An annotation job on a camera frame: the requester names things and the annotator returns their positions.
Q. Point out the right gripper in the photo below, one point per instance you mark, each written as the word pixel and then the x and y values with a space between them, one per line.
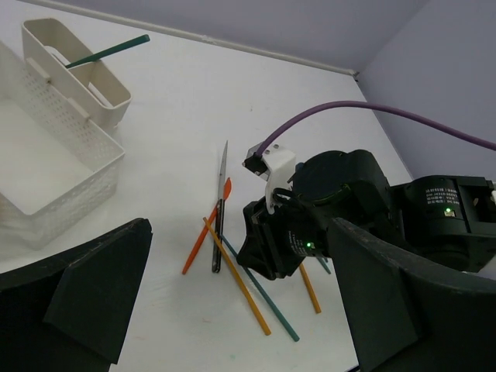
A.
pixel 276 244

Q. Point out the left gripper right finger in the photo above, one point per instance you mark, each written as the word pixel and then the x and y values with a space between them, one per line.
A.
pixel 407 313

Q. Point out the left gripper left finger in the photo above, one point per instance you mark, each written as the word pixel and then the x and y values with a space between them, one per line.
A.
pixel 71 311

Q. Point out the teal chopstick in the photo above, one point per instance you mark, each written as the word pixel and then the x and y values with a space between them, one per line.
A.
pixel 110 51
pixel 285 323

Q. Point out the steel knife black handle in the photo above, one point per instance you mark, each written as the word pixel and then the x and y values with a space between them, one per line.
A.
pixel 216 254

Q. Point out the orange chopstick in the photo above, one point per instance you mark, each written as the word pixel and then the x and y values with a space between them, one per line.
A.
pixel 310 289
pixel 235 274

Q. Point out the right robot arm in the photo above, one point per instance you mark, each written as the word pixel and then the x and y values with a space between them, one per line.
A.
pixel 447 219

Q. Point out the teal plastic fork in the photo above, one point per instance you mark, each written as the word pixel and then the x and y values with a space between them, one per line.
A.
pixel 323 262

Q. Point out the white perforated basket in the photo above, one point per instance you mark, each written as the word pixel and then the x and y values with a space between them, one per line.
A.
pixel 55 167

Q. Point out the cream right side caddy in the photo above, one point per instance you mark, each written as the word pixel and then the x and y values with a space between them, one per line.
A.
pixel 91 90

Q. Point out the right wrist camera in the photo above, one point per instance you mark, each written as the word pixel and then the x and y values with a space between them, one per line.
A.
pixel 276 165

